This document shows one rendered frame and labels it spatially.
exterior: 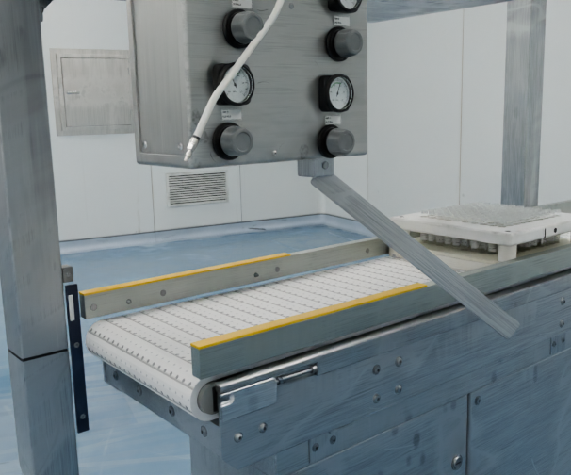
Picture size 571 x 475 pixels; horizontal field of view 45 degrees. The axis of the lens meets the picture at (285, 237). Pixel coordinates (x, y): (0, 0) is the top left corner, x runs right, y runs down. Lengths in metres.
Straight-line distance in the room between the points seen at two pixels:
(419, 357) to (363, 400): 0.11
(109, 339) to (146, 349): 0.08
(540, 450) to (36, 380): 0.87
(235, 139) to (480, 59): 4.59
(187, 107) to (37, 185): 0.33
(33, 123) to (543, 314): 0.79
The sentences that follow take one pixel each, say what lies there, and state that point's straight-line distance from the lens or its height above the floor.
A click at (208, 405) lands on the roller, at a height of 0.82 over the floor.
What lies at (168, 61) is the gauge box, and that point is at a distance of 0.63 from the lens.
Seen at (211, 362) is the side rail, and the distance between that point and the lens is 0.68.
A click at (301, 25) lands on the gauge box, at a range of 0.67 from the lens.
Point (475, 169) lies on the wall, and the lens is 5.16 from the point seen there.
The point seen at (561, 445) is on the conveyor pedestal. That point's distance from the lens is 1.41.
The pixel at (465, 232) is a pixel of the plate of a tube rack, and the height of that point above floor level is 0.91.
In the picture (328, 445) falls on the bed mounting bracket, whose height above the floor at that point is 0.70.
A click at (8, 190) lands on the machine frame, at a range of 0.87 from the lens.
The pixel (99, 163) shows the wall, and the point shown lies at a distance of 5.96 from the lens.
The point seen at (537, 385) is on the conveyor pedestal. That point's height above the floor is 0.63.
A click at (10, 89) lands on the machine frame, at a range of 0.87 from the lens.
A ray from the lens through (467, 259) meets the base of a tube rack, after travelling 1.12.
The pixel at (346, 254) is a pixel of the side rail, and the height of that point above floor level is 0.87.
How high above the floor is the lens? 1.11
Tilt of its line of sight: 10 degrees down
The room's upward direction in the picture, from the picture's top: 1 degrees counter-clockwise
